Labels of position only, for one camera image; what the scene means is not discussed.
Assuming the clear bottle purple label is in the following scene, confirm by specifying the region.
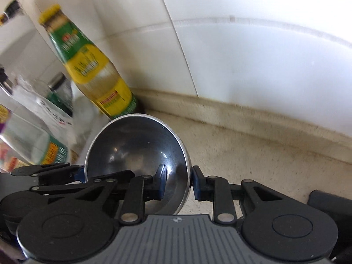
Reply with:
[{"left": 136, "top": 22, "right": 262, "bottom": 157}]
[{"left": 0, "top": 104, "right": 70, "bottom": 168}]

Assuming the clear glass jar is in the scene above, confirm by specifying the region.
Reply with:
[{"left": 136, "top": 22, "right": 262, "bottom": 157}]
[{"left": 46, "top": 72, "right": 74, "bottom": 117}]

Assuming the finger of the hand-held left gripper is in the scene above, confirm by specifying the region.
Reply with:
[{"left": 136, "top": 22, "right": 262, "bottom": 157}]
[
  {"left": 30, "top": 180, "right": 97, "bottom": 196},
  {"left": 10, "top": 163, "right": 85, "bottom": 184}
]

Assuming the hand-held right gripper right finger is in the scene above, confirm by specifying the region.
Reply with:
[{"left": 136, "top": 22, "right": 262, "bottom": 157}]
[{"left": 191, "top": 166, "right": 289, "bottom": 224}]

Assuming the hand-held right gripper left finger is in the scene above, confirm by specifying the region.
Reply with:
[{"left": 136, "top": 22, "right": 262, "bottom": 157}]
[{"left": 77, "top": 164, "right": 167, "bottom": 224}]

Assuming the green yellow label sauce bottle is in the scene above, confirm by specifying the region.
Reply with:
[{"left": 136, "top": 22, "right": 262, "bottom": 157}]
[{"left": 38, "top": 4, "right": 138, "bottom": 121}]

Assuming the crinkled clear plastic bag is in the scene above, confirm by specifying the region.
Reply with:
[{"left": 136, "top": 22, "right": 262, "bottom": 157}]
[{"left": 14, "top": 74, "right": 76, "bottom": 143}]

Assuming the stainless steel bowl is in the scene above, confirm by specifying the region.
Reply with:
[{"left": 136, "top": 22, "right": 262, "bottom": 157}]
[{"left": 84, "top": 114, "right": 192, "bottom": 215}]

